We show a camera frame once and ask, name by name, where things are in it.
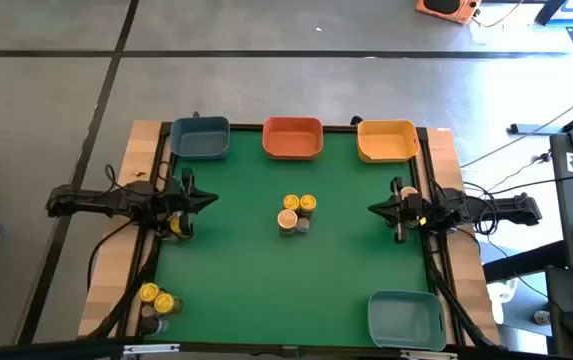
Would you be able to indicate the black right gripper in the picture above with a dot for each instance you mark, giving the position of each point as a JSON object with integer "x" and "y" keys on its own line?
{"x": 399, "y": 232}

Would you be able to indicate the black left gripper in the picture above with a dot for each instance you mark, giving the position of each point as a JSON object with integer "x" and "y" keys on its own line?
{"x": 188, "y": 177}

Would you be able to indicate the tan-lid spice jar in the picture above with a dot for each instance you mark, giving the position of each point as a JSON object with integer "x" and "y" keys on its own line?
{"x": 287, "y": 219}
{"x": 409, "y": 191}

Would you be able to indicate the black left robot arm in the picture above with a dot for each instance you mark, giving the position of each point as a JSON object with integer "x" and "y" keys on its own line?
{"x": 86, "y": 200}

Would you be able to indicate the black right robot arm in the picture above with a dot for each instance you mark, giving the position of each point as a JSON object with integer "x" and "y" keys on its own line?
{"x": 506, "y": 209}

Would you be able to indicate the blue plastic bin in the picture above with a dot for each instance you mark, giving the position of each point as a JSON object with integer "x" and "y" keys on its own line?
{"x": 200, "y": 142}

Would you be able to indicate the yellow plastic bin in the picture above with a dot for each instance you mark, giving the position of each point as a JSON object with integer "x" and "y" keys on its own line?
{"x": 387, "y": 144}

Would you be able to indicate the black clamp knob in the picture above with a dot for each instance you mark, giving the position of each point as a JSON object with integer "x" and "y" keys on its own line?
{"x": 356, "y": 120}
{"x": 196, "y": 115}

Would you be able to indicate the green table mat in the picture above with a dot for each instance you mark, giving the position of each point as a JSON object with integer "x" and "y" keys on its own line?
{"x": 266, "y": 280}

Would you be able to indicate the orange plastic bin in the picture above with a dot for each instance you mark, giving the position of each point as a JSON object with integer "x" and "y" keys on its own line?
{"x": 292, "y": 142}

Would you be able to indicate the teal plastic bin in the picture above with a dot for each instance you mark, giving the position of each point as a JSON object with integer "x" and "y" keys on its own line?
{"x": 406, "y": 322}

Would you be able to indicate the black table leg beam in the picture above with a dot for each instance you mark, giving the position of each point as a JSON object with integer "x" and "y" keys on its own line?
{"x": 521, "y": 263}

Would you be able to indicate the white plastic object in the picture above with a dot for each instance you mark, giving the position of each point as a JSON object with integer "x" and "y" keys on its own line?
{"x": 508, "y": 290}

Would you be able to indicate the black floor stand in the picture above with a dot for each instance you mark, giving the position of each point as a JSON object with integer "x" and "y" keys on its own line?
{"x": 536, "y": 129}

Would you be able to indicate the round white object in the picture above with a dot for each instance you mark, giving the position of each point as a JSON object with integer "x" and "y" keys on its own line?
{"x": 542, "y": 317}

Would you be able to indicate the orange box black disc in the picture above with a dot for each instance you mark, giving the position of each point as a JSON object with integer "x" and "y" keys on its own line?
{"x": 466, "y": 14}

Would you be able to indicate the black tripod stand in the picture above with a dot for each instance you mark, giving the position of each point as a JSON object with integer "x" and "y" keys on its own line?
{"x": 548, "y": 12}

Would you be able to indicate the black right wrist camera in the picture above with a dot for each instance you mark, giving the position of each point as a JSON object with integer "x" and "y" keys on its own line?
{"x": 414, "y": 205}

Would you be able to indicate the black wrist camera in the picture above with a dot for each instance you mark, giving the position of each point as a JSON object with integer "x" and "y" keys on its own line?
{"x": 175, "y": 200}
{"x": 414, "y": 205}

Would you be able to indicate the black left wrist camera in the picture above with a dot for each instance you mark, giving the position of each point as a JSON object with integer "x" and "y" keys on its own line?
{"x": 175, "y": 200}

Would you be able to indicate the black metal table frame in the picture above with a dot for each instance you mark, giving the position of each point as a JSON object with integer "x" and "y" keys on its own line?
{"x": 341, "y": 128}

